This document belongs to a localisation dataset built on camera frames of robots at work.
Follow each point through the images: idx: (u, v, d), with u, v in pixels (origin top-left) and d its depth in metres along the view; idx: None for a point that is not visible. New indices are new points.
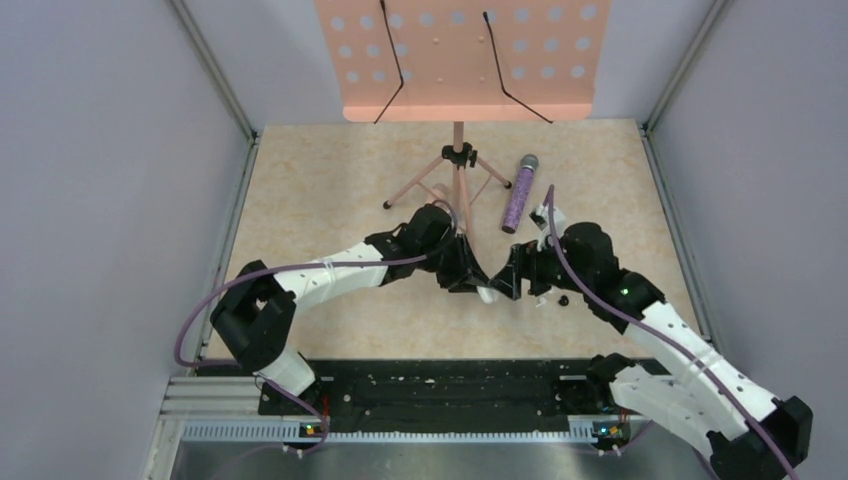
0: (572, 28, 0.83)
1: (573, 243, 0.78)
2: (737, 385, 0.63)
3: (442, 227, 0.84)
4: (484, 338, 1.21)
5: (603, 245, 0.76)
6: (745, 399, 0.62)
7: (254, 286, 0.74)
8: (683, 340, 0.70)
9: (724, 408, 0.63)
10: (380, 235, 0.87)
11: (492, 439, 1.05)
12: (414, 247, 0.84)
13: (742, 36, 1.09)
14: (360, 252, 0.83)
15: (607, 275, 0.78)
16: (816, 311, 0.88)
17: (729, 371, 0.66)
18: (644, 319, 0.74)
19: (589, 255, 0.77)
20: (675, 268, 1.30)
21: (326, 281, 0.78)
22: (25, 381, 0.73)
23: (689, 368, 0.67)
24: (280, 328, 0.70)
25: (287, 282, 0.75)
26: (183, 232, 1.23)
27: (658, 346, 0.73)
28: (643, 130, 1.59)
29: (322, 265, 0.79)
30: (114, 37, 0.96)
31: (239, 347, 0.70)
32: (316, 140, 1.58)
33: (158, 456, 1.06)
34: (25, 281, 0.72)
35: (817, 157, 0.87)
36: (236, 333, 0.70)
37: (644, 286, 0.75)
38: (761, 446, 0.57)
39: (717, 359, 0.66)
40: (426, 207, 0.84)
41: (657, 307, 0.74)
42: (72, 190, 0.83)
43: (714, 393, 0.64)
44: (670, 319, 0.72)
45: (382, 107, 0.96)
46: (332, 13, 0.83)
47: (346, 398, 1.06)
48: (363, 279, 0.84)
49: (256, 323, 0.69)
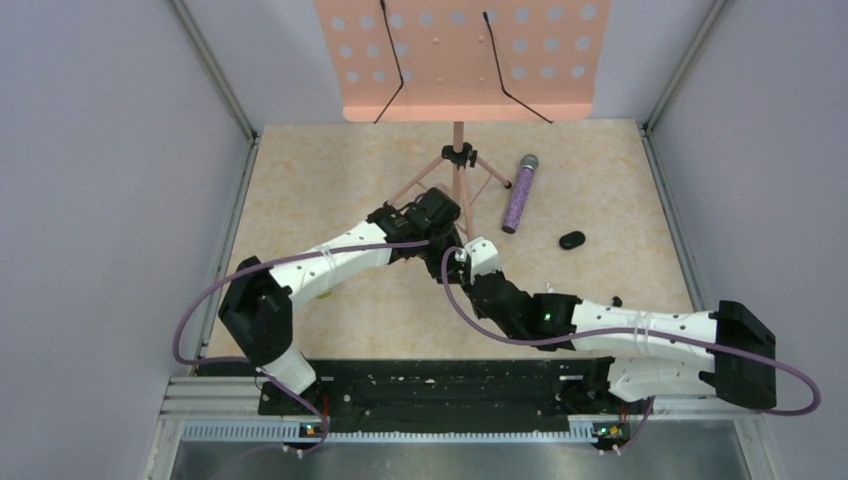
0: (572, 28, 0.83)
1: (483, 304, 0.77)
2: (680, 325, 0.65)
3: (451, 211, 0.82)
4: (485, 337, 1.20)
5: (506, 289, 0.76)
6: (695, 335, 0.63)
7: (252, 282, 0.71)
8: (616, 321, 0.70)
9: (688, 353, 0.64)
10: (384, 211, 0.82)
11: (492, 439, 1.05)
12: (422, 228, 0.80)
13: (742, 35, 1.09)
14: (362, 233, 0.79)
15: (526, 312, 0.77)
16: (816, 312, 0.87)
17: (664, 319, 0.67)
18: (577, 329, 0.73)
19: (504, 307, 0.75)
20: (675, 268, 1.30)
21: (325, 271, 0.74)
22: (25, 382, 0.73)
23: (637, 340, 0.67)
24: (282, 322, 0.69)
25: (282, 277, 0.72)
26: (182, 232, 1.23)
27: (605, 341, 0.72)
28: (643, 130, 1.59)
29: (319, 254, 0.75)
30: (114, 37, 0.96)
31: (246, 343, 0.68)
32: (316, 140, 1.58)
33: (159, 456, 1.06)
34: (25, 283, 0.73)
35: (817, 158, 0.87)
36: (243, 329, 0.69)
37: (561, 300, 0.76)
38: (736, 360, 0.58)
39: (651, 316, 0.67)
40: (432, 193, 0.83)
41: (579, 310, 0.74)
42: (73, 191, 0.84)
43: (669, 346, 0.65)
44: (596, 310, 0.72)
45: (382, 107, 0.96)
46: (332, 13, 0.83)
47: (347, 398, 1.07)
48: (366, 261, 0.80)
49: (257, 319, 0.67)
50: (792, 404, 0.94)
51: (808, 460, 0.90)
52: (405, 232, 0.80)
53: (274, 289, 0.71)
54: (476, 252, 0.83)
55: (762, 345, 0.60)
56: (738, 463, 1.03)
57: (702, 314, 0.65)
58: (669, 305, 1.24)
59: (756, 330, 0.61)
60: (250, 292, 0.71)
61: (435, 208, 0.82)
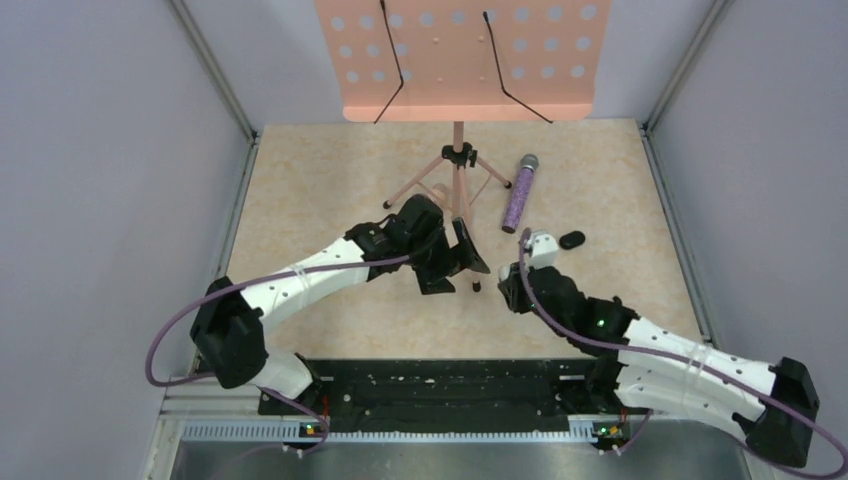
0: (573, 28, 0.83)
1: (540, 296, 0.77)
2: (735, 369, 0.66)
3: (431, 220, 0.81)
4: (484, 337, 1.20)
5: (566, 287, 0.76)
6: (750, 382, 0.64)
7: (224, 302, 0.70)
8: (671, 347, 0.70)
9: (736, 397, 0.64)
10: (362, 227, 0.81)
11: (492, 439, 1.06)
12: (403, 242, 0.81)
13: (742, 35, 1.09)
14: (339, 250, 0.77)
15: (579, 314, 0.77)
16: (815, 313, 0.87)
17: (721, 358, 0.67)
18: (629, 342, 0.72)
19: (560, 301, 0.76)
20: (675, 268, 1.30)
21: (299, 291, 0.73)
22: (25, 381, 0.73)
23: (688, 370, 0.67)
24: (254, 344, 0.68)
25: (253, 298, 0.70)
26: (182, 232, 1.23)
27: (651, 361, 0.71)
28: (643, 130, 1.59)
29: (293, 273, 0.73)
30: (113, 37, 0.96)
31: (218, 365, 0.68)
32: (316, 140, 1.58)
33: (159, 456, 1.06)
34: (25, 283, 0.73)
35: (817, 157, 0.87)
36: (214, 351, 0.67)
37: (615, 310, 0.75)
38: (785, 417, 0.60)
39: (709, 352, 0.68)
40: (413, 201, 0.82)
41: (634, 326, 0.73)
42: (72, 191, 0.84)
43: (720, 384, 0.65)
44: (651, 331, 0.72)
45: (382, 107, 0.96)
46: (332, 13, 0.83)
47: (346, 398, 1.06)
48: (346, 278, 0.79)
49: (228, 341, 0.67)
50: None
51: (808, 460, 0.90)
52: (383, 249, 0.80)
53: (245, 310, 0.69)
54: (536, 244, 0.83)
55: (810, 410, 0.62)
56: (738, 464, 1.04)
57: (760, 365, 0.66)
58: (669, 305, 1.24)
59: (809, 393, 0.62)
60: (222, 312, 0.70)
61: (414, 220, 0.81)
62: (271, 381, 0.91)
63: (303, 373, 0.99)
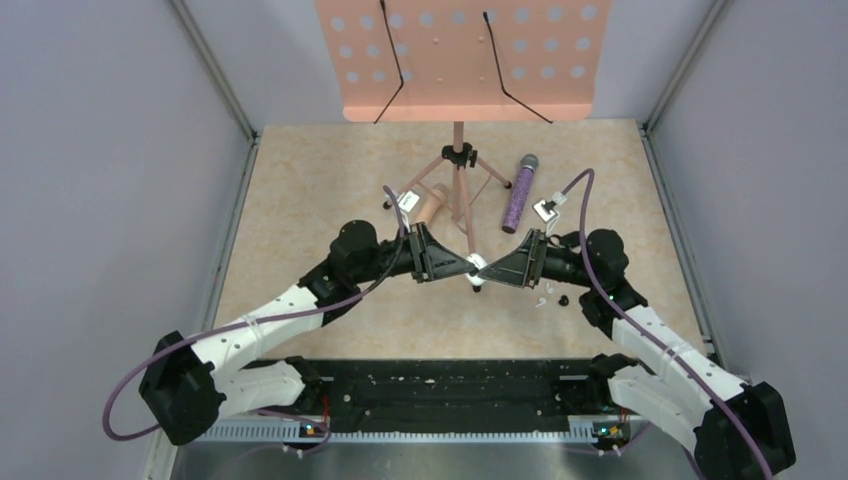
0: (573, 28, 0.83)
1: (593, 255, 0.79)
2: (707, 371, 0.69)
3: (373, 251, 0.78)
4: (484, 337, 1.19)
5: (620, 263, 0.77)
6: (715, 383, 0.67)
7: (174, 356, 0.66)
8: (662, 335, 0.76)
9: (695, 393, 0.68)
10: (315, 271, 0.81)
11: (491, 439, 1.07)
12: (352, 285, 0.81)
13: (743, 35, 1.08)
14: (292, 298, 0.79)
15: (608, 286, 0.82)
16: (816, 314, 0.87)
17: (699, 360, 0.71)
18: (629, 313, 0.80)
19: (607, 270, 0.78)
20: (675, 268, 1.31)
21: (251, 342, 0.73)
22: (26, 380, 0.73)
23: (662, 356, 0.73)
24: (206, 400, 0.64)
25: (205, 352, 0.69)
26: (181, 231, 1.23)
27: (640, 343, 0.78)
28: (643, 130, 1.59)
29: (245, 324, 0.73)
30: (113, 40, 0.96)
31: (166, 423, 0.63)
32: (316, 140, 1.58)
33: (158, 456, 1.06)
34: (24, 282, 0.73)
35: (817, 156, 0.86)
36: (163, 407, 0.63)
37: (627, 294, 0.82)
38: (726, 421, 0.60)
39: (688, 349, 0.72)
40: (343, 235, 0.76)
41: (640, 309, 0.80)
42: (71, 191, 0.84)
43: (685, 377, 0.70)
44: (649, 318, 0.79)
45: (382, 107, 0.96)
46: (332, 13, 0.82)
47: (346, 398, 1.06)
48: (299, 325, 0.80)
49: (178, 397, 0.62)
50: (791, 403, 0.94)
51: (807, 461, 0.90)
52: (336, 295, 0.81)
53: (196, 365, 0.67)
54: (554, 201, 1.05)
55: (773, 450, 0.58)
56: None
57: (735, 379, 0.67)
58: (669, 306, 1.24)
59: (778, 432, 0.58)
60: (174, 367, 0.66)
61: (362, 247, 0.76)
62: (257, 401, 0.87)
63: (290, 380, 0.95)
